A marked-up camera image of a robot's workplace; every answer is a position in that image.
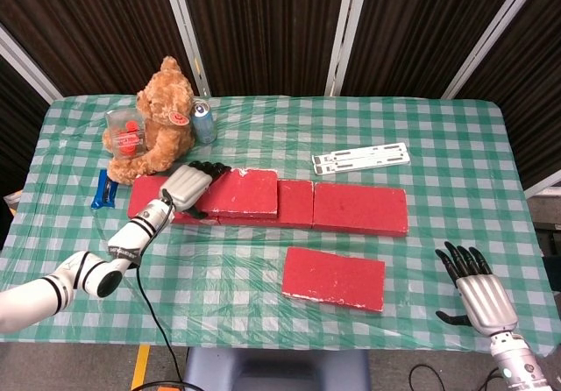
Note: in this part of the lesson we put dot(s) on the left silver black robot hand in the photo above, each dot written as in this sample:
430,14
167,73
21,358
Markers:
186,185

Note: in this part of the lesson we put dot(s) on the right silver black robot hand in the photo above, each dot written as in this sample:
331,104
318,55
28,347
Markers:
486,299

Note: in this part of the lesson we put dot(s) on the red brick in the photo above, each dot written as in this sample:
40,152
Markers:
296,202
245,194
144,198
359,207
333,279

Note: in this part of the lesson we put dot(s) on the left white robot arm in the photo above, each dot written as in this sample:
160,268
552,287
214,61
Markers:
87,272

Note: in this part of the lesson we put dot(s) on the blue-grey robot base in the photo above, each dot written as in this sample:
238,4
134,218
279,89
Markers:
276,371

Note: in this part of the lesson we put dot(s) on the brown teddy bear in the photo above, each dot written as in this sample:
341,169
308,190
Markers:
164,145

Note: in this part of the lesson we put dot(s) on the blue drink can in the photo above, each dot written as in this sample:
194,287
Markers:
204,123

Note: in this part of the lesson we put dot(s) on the round orange hang tag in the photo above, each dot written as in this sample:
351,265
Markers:
176,117

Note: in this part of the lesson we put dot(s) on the clear box with red items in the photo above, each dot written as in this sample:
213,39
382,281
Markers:
125,134

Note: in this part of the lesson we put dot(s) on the blue snack wrapper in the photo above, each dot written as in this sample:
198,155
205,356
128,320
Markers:
104,189

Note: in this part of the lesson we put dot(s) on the black equipment box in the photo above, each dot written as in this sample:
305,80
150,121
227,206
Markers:
550,233

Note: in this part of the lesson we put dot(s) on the green checkered tablecloth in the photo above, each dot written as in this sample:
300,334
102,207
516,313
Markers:
219,277

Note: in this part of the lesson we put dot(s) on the white slotted folding stand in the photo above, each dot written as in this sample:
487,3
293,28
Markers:
361,158

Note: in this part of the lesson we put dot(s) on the white partition frame post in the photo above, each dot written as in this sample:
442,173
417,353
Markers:
545,185
26,60
348,27
495,31
186,31

